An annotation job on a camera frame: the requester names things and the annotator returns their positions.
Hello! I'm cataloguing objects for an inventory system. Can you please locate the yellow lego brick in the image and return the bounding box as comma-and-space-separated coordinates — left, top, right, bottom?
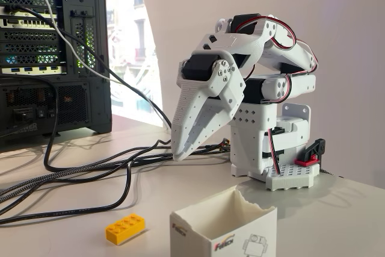
105, 213, 146, 246

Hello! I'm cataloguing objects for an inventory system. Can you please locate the white cardboard box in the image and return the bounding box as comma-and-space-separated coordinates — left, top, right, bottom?
169, 185, 278, 257

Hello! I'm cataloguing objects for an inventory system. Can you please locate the black red table clamp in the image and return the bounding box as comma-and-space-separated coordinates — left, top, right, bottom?
294, 138, 327, 167

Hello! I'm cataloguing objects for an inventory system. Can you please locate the black computer tower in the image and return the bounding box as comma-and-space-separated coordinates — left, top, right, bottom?
0, 0, 112, 147

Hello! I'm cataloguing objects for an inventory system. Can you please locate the red black servo wire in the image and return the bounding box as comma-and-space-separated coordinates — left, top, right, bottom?
236, 17, 319, 73
260, 73, 294, 104
268, 129, 283, 176

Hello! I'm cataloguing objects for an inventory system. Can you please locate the white metal bracket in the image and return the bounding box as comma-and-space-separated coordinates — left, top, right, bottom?
281, 103, 312, 149

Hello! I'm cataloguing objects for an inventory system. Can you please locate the black braided cable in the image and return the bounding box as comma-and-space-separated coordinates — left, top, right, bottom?
0, 148, 232, 207
0, 144, 232, 197

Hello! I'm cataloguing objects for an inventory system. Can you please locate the smooth black cable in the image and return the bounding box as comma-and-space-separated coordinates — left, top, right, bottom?
0, 73, 174, 173

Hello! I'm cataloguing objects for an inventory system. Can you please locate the thick black printed cable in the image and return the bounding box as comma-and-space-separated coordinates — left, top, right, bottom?
0, 145, 175, 226

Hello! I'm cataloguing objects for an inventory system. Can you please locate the thin white cable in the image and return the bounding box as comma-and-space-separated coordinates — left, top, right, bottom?
27, 0, 172, 133

